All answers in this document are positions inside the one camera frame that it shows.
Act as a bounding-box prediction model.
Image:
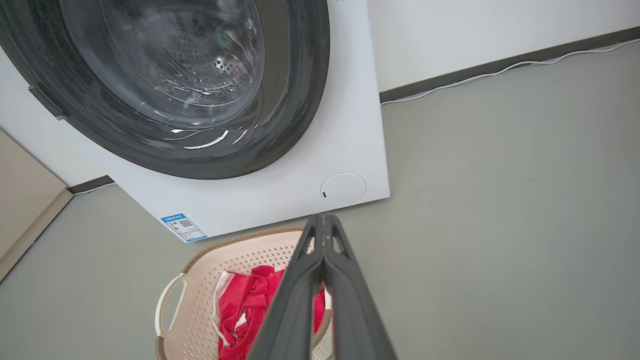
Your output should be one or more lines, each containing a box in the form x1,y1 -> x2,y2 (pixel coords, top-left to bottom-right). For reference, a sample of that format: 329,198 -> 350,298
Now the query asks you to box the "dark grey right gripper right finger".
322,214 -> 398,360

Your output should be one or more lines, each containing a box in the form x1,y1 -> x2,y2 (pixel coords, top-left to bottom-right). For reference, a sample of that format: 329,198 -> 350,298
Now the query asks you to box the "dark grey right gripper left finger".
247,214 -> 326,360

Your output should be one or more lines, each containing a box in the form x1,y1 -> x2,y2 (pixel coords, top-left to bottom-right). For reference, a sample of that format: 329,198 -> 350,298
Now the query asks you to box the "cream perforated laundry basket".
154,226 -> 335,360

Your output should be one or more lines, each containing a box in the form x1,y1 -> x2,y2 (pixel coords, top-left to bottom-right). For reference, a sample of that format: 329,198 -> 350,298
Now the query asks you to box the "red and white garment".
212,265 -> 327,360

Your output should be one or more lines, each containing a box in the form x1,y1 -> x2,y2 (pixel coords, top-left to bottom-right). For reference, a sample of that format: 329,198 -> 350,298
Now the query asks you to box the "blue energy label sticker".
160,213 -> 208,243

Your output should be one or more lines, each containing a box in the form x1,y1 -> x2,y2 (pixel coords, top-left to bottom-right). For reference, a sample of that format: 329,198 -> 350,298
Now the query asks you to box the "white front-load washing machine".
0,0 -> 391,243

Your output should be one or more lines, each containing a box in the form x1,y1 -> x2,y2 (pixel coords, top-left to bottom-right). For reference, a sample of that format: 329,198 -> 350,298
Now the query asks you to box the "dark round washing machine door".
0,0 -> 331,180

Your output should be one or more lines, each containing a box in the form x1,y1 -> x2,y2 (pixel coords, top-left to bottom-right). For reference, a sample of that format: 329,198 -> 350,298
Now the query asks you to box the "white power cable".
73,39 -> 640,196

